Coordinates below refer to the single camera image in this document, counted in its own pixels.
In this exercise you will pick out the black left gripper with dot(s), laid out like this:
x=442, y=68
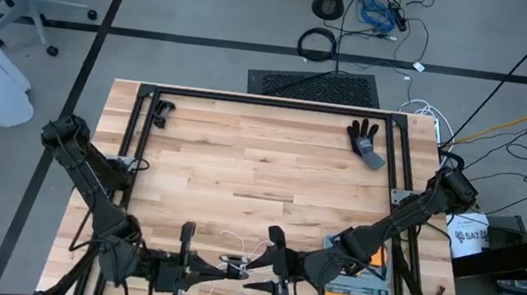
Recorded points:
x=177, y=275

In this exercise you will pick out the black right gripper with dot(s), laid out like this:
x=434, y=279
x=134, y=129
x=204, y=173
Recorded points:
x=291, y=267

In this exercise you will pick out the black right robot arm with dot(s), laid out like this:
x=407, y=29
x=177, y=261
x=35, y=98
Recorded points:
x=406, y=215

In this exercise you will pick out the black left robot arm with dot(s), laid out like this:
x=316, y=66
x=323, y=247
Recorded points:
x=88, y=176

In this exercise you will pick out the black grey work glove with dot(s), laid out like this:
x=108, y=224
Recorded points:
x=362, y=142

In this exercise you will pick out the small black clamp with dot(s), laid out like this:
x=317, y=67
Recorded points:
x=162, y=112

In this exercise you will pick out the black floor grate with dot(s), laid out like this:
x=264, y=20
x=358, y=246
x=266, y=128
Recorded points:
x=351, y=90

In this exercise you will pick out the black box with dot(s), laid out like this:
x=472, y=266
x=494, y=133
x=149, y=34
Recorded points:
x=505, y=232

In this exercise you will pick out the small white adapter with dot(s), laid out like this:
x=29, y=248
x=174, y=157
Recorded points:
x=419, y=66

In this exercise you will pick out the black power strip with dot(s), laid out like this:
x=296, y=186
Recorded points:
x=400, y=19

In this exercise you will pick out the black diagonal support pole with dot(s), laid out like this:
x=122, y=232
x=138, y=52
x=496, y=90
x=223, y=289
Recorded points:
x=507, y=77

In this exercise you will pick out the black aluminium table frame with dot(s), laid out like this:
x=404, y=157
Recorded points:
x=274, y=102

